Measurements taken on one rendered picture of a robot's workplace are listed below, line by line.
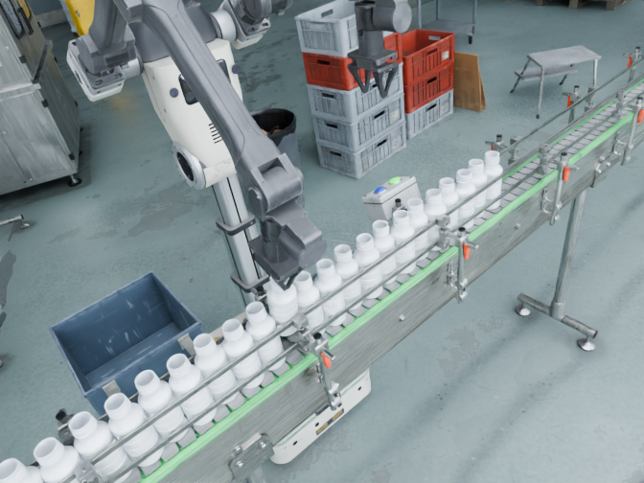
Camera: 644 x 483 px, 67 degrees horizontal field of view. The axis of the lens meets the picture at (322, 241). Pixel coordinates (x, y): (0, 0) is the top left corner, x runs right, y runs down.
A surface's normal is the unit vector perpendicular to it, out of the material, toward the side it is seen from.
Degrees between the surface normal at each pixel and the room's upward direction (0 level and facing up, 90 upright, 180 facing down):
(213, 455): 90
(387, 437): 0
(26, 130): 90
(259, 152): 48
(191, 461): 90
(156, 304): 90
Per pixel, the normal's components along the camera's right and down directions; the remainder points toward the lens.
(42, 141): 0.41, 0.56
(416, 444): -0.14, -0.79
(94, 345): 0.63, 0.39
